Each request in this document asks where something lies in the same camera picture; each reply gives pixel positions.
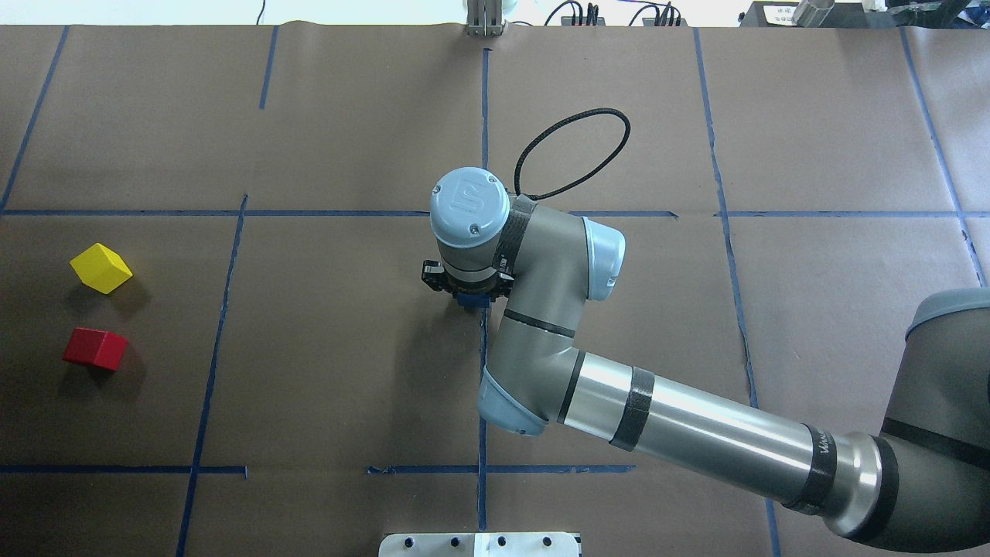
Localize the metal cup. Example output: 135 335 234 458
791 0 835 29

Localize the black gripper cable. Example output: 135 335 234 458
513 108 632 202

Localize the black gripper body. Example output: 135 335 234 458
421 260 515 299

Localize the black power strip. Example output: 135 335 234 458
636 2 687 27
544 1 606 27

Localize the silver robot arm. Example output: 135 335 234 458
423 168 989 553

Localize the aluminium frame post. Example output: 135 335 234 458
463 0 506 36

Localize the white mount base plate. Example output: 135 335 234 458
378 531 583 556

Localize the red wooden block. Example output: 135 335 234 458
61 327 128 371

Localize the blue wooden block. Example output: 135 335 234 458
453 292 492 308

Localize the yellow wooden block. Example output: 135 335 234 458
70 243 134 295

